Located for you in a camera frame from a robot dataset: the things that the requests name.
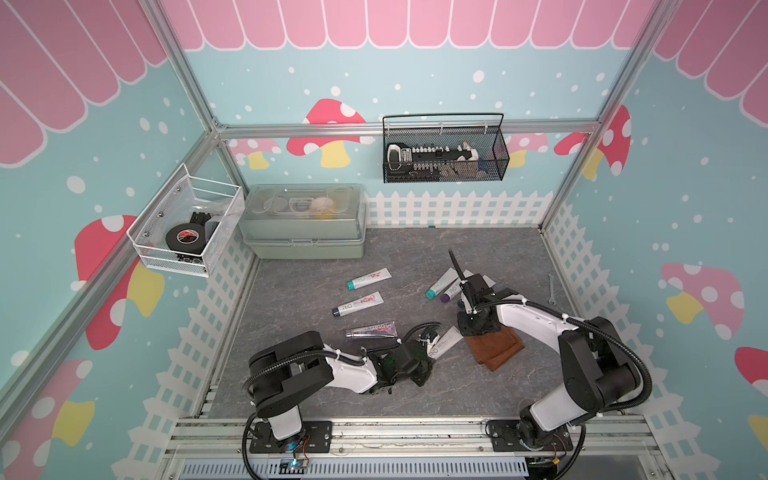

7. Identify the brown microfiber cloth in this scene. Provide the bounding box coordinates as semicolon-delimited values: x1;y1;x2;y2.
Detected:
465;326;524;372

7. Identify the purple cap toothpaste tube top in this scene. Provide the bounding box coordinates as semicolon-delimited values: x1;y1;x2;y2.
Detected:
427;326;463;360

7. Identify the purple cap toothpaste tube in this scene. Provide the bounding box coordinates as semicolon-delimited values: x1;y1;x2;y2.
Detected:
440;275;461;303
427;326;463;360

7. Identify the teal cap toothpaste tube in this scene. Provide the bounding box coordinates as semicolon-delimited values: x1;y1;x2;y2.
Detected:
347;268;392;290
426;268;458;299

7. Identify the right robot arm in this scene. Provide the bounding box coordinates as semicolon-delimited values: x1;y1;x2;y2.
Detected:
457;273;653;451

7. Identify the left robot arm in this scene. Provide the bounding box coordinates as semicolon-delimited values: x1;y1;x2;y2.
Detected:
242;322;441;443

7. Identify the silver foil toothpaste tube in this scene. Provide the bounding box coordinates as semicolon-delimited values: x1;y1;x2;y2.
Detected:
344;322;398;339

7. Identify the silver wrench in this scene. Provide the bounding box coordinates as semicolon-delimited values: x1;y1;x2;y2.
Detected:
547;272;557;306

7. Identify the black power strip in basket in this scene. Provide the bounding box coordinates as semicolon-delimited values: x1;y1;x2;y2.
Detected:
385;142;480;177

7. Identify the green plastic storage box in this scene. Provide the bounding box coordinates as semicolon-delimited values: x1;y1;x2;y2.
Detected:
239;183;367;260

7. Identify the black tape roll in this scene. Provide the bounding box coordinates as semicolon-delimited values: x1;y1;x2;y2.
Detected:
165;223;206;255

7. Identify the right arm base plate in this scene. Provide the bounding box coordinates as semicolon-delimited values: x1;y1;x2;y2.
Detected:
485;419;573;453

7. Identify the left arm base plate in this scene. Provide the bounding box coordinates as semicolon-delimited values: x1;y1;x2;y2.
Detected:
247;421;333;454

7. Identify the black wire mesh basket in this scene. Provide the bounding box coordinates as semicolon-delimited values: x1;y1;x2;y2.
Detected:
381;113;510;183

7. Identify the white wire basket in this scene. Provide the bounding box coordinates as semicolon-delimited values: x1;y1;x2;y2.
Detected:
127;165;244;278

